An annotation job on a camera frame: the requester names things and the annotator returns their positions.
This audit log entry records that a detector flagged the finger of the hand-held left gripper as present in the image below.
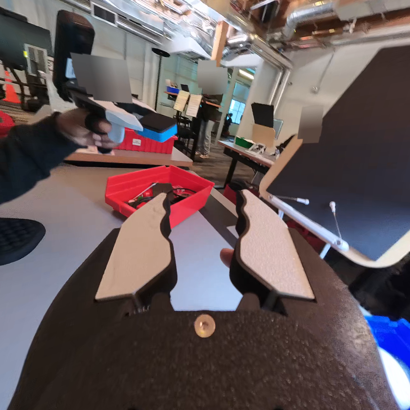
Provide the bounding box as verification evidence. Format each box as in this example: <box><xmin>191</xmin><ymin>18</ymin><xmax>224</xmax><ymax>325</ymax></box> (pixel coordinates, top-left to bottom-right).
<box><xmin>95</xmin><ymin>102</ymin><xmax>144</xmax><ymax>132</ymax></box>
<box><xmin>116</xmin><ymin>102</ymin><xmax>158</xmax><ymax>121</ymax></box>

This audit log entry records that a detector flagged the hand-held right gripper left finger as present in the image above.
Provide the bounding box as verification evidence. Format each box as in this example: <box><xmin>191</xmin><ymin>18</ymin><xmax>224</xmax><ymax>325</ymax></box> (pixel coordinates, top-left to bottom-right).
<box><xmin>95</xmin><ymin>192</ymin><xmax>177</xmax><ymax>313</ymax></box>

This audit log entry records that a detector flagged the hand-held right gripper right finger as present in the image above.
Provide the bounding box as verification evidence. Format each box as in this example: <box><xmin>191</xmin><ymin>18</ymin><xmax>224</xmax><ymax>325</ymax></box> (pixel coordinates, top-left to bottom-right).
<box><xmin>230</xmin><ymin>190</ymin><xmax>316</xmax><ymax>313</ymax></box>

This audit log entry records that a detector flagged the blue black eraser block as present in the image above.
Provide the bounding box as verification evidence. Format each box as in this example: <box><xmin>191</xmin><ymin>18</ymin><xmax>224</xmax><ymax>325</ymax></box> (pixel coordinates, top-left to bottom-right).
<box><xmin>138</xmin><ymin>113</ymin><xmax>178</xmax><ymax>143</ymax></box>

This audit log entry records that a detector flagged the red plastic tray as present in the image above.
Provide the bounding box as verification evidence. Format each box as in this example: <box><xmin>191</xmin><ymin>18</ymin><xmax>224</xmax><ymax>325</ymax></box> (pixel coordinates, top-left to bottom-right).
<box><xmin>105</xmin><ymin>165</ymin><xmax>215</xmax><ymax>228</ymax></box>

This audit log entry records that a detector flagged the blue plastic bin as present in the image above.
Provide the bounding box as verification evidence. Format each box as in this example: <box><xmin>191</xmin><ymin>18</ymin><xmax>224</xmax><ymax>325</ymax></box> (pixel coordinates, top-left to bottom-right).
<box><xmin>365</xmin><ymin>315</ymin><xmax>410</xmax><ymax>362</ymax></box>

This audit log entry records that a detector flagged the white bottle black cap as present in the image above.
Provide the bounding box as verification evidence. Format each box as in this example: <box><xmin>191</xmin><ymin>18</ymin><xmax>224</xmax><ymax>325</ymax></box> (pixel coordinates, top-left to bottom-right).
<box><xmin>378</xmin><ymin>349</ymin><xmax>410</xmax><ymax>407</ymax></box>

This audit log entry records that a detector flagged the person's left hand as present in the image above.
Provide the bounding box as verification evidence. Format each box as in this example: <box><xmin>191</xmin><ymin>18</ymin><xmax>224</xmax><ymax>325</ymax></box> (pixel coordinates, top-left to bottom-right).
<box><xmin>58</xmin><ymin>108</ymin><xmax>122</xmax><ymax>154</ymax></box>

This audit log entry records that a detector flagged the red ribbed plastic bin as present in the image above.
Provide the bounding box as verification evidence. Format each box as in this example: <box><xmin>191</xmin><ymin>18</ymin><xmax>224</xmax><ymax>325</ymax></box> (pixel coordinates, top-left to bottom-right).
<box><xmin>114</xmin><ymin>127</ymin><xmax>178</xmax><ymax>155</ymax></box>

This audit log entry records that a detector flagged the white flip chart board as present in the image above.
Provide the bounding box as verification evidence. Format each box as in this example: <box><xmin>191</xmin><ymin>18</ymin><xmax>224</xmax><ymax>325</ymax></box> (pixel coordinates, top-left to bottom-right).
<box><xmin>185</xmin><ymin>94</ymin><xmax>203</xmax><ymax>118</ymax></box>
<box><xmin>174</xmin><ymin>90</ymin><xmax>190</xmax><ymax>113</ymax></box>

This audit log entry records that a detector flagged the white paper sheet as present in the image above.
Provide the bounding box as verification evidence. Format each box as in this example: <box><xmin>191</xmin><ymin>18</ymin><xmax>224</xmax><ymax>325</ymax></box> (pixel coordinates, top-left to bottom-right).
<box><xmin>75</xmin><ymin>146</ymin><xmax>114</xmax><ymax>156</ymax></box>

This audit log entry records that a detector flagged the large black screen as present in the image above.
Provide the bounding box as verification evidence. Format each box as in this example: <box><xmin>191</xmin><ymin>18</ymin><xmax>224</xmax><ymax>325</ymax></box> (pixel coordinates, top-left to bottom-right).
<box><xmin>0</xmin><ymin>10</ymin><xmax>53</xmax><ymax>72</ymax></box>

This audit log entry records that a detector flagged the black standing desk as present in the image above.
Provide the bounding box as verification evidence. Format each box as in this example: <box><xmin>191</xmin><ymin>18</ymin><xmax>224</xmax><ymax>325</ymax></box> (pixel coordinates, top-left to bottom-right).
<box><xmin>164</xmin><ymin>90</ymin><xmax>222</xmax><ymax>161</ymax></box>

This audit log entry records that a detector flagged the black floor lamp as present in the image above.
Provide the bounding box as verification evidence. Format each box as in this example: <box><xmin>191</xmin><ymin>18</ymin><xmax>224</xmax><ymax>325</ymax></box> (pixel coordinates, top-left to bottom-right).
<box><xmin>151</xmin><ymin>48</ymin><xmax>171</xmax><ymax>111</ymax></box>

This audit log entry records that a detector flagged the orange traffic cone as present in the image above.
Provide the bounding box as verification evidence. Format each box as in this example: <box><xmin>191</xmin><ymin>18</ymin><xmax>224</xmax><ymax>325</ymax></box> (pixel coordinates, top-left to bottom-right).
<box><xmin>3</xmin><ymin>70</ymin><xmax>21</xmax><ymax>104</ymax></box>

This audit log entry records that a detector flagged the wooden top desk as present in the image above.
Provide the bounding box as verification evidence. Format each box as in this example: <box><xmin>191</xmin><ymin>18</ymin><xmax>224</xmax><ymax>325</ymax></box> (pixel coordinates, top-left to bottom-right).
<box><xmin>218</xmin><ymin>140</ymin><xmax>277</xmax><ymax>189</ymax></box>

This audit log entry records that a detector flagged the wooden pillar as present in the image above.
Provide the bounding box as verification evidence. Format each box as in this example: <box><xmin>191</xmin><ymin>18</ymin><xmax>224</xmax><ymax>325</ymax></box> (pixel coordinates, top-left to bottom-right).
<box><xmin>211</xmin><ymin>21</ymin><xmax>230</xmax><ymax>68</ymax></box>

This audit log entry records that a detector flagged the black and beige panel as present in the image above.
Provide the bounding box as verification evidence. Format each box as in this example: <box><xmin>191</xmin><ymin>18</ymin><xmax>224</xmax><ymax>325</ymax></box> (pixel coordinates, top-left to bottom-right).
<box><xmin>251</xmin><ymin>102</ymin><xmax>277</xmax><ymax>148</ymax></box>

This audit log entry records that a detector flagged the black mesh cushion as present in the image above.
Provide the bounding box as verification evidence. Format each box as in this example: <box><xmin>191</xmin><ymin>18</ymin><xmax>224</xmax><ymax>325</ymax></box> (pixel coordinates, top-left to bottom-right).
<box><xmin>0</xmin><ymin>218</ymin><xmax>46</xmax><ymax>266</ymax></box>

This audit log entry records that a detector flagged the black panel on white stand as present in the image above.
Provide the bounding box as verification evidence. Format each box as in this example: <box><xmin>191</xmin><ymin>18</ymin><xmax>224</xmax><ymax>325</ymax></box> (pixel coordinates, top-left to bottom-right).
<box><xmin>259</xmin><ymin>45</ymin><xmax>410</xmax><ymax>268</ymax></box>

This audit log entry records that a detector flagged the red tote with handles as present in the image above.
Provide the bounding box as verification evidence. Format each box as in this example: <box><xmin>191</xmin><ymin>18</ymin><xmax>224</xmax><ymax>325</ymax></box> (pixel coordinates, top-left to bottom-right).
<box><xmin>0</xmin><ymin>110</ymin><xmax>16</xmax><ymax>138</ymax></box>

